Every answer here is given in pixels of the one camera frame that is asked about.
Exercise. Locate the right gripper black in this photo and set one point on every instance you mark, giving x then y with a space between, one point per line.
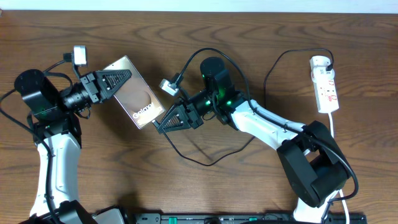
190 116

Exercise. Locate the white power strip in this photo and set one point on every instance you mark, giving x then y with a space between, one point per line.
325 90

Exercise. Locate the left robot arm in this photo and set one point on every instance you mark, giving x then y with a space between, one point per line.
54 122

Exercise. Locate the white charger plug adapter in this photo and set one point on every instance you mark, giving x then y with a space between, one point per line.
320 61

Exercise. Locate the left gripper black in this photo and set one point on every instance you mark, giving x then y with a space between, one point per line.
91 88

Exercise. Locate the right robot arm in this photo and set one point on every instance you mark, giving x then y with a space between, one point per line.
313 163

